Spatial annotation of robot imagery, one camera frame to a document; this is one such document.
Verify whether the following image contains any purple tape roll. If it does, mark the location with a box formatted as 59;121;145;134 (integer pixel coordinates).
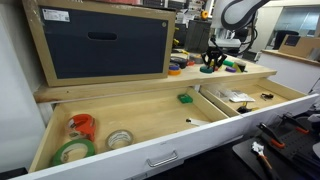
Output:
225;67;236;73

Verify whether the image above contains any black binder clip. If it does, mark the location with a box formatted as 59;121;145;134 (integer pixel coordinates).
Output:
260;93;274;101

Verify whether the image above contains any large green tape roll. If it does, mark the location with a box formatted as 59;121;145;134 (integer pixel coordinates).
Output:
51;139;95;166

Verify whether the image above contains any red tape roll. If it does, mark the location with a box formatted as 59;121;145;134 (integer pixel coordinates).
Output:
187;60;195;66

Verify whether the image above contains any clear tape roll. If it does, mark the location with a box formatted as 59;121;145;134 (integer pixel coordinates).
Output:
105;129;134;150

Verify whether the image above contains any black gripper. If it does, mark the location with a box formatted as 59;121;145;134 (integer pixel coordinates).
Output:
201;47;227;71

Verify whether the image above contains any small green plastic box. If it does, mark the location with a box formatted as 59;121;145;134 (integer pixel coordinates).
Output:
177;94;193;104

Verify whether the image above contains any white black marker pen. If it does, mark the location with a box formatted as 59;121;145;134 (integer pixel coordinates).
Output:
186;118;210;126

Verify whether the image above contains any small teal green tape roll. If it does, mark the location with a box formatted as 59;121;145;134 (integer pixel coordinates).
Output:
200;66;214;74

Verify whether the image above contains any grey tape roll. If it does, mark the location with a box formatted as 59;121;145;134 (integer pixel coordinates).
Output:
189;54;203;64

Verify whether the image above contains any bright green tape roll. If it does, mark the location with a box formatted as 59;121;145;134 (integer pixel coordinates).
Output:
223;60;234;67

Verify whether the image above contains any clear plastic bag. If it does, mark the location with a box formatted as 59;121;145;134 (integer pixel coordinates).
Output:
208;86;255;102

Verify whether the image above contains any wooden box with black front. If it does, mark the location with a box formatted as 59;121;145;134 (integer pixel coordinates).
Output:
22;0;176;87

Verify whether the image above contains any dark grey fabric bin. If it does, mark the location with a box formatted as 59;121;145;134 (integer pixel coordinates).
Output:
184;20;211;53

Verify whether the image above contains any cardboard box on right counter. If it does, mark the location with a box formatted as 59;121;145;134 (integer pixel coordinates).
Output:
279;35;320;58

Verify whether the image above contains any open white wooden drawer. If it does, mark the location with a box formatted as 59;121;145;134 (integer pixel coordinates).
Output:
15;78;315;180

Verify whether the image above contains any orange tape dispenser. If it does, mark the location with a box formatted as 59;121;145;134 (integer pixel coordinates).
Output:
67;114;96;141

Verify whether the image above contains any metal drawer handle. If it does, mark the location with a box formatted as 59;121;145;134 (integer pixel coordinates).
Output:
146;150;179;168

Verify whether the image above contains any black orange clamp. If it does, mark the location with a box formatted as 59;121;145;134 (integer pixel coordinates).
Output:
281;114;309;134
257;123;285;149

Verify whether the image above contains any black yellow small tool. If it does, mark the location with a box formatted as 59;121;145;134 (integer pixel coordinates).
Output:
237;102;258;114

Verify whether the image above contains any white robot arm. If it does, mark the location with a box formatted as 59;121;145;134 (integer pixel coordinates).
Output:
200;0;270;73

